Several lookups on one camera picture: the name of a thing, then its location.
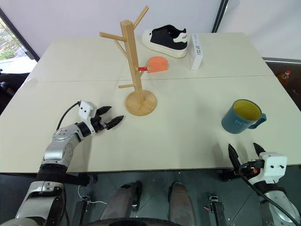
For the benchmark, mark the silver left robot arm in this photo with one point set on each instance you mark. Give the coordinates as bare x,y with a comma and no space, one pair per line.
58,150

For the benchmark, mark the black window frame post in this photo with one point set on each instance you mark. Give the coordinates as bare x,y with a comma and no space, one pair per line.
21,37

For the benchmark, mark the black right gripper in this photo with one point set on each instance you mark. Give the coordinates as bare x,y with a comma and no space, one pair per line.
249,168

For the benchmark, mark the wooden mug tree stand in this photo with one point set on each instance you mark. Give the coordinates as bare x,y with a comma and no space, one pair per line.
131,70

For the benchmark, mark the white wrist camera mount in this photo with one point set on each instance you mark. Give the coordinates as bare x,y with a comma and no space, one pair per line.
275,167
85,109

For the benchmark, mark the white cardboard box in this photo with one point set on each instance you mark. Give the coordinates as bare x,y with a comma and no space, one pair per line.
197,54

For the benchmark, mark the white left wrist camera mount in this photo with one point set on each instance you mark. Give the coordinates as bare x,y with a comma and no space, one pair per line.
85,109

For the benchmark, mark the orange half-round block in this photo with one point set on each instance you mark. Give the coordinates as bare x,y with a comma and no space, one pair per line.
158,64

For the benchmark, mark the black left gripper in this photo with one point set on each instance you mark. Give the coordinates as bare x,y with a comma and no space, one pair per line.
98,123

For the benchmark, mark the black and white sneaker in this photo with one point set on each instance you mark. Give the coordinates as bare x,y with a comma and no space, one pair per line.
164,40

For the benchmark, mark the black floor bracket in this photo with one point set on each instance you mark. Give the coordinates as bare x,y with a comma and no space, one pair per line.
81,210
217,209

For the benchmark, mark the dark wall post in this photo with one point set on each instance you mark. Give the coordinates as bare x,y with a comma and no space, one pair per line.
219,15

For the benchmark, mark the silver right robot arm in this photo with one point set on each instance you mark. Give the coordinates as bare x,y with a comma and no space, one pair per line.
279,207

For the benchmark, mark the orange drink bottle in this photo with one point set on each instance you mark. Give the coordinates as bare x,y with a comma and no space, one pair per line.
284,77

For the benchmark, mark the blue mug with yellow inside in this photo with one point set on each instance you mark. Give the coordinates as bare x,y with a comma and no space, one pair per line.
235,122

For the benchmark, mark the black table clamp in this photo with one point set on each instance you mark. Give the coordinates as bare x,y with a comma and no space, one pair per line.
227,175
80,179

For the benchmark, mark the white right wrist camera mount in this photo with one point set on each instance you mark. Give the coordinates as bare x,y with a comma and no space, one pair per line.
275,167

